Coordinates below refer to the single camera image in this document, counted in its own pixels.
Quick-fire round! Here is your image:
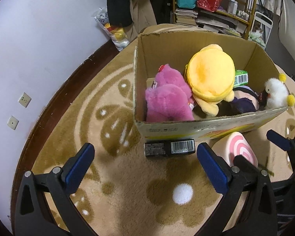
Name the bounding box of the pink swirl roll cake plush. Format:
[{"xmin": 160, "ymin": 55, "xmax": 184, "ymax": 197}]
[{"xmin": 211, "ymin": 131, "xmax": 259, "ymax": 169}]

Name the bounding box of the white fluffy bird plush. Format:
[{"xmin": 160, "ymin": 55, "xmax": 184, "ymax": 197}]
[{"xmin": 265, "ymin": 74, "xmax": 295, "ymax": 109}]

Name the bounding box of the white-haired blindfolded plush doll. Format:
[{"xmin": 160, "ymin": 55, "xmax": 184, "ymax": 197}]
[{"xmin": 218, "ymin": 86, "xmax": 260, "ymax": 116}]

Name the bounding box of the yellow dog plush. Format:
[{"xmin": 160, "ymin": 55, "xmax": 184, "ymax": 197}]
[{"xmin": 184, "ymin": 44, "xmax": 235, "ymax": 117}]

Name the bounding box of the black barcode box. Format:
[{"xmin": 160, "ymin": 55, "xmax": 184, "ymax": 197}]
[{"xmin": 144, "ymin": 139, "xmax": 195, "ymax": 157}]

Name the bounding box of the green snack box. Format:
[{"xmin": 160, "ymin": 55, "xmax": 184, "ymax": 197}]
[{"xmin": 233, "ymin": 70, "xmax": 248, "ymax": 88}]

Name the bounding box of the beige patterned round rug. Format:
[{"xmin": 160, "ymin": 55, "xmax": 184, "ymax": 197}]
[{"xmin": 30, "ymin": 23, "xmax": 295, "ymax": 236}]

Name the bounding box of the pink bear plush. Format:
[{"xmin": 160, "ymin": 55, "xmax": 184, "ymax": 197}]
[{"xmin": 145, "ymin": 64, "xmax": 194, "ymax": 123}]

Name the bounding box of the white metal cart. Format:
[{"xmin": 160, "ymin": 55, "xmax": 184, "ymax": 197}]
[{"xmin": 248, "ymin": 11, "xmax": 273, "ymax": 50}]

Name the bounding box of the brown cardboard box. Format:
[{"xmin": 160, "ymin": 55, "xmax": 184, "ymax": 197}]
[{"xmin": 134, "ymin": 30, "xmax": 287, "ymax": 141}]

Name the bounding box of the wooden bookshelf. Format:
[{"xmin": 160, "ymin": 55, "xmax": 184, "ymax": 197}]
[{"xmin": 172, "ymin": 0, "xmax": 257, "ymax": 40}]

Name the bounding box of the stack of books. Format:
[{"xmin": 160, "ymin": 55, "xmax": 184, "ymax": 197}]
[{"xmin": 175, "ymin": 8, "xmax": 198, "ymax": 26}]

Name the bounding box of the clear bag with toys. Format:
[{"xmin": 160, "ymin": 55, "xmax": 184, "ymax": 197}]
[{"xmin": 94, "ymin": 7, "xmax": 129, "ymax": 52}]

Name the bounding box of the black hanging garment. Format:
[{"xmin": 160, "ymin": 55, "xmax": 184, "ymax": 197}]
[{"xmin": 107, "ymin": 0, "xmax": 133, "ymax": 27}]

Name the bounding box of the white wall socket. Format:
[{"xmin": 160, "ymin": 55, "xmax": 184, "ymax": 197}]
[
  {"xmin": 7, "ymin": 116, "xmax": 19, "ymax": 130},
  {"xmin": 18, "ymin": 92, "xmax": 32, "ymax": 108}
]

